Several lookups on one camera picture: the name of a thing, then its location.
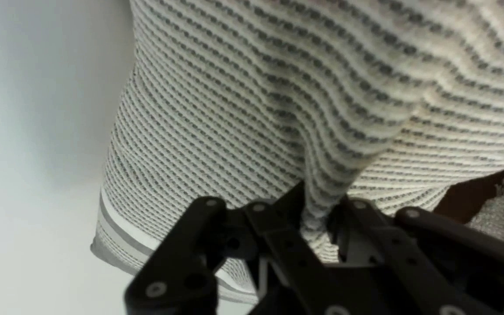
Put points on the grey white striped pillow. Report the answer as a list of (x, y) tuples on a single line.
[(234, 106)]

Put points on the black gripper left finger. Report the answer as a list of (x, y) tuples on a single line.
[(175, 263)]

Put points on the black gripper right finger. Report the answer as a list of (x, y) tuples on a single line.
[(437, 256)]

